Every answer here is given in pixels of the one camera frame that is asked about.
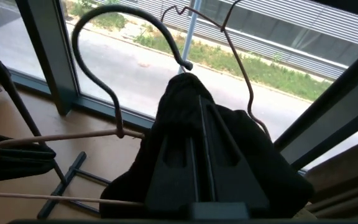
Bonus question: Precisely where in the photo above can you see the pink clothes hanger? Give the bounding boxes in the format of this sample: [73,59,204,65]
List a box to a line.
[0,4,195,208]
[161,0,272,139]

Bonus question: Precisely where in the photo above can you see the black shorts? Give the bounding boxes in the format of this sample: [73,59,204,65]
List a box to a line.
[99,73,315,218]

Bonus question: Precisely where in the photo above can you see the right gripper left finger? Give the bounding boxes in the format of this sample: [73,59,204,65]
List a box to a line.
[144,96,206,215]

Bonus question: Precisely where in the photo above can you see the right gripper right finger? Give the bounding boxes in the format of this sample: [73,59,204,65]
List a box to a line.
[200,96,270,215]

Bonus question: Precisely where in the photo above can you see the black clothes rack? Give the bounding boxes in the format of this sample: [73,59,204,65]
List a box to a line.
[0,27,111,219]

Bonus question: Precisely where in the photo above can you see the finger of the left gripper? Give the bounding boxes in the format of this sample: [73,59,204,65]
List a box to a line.
[0,154,57,185]
[0,131,57,156]

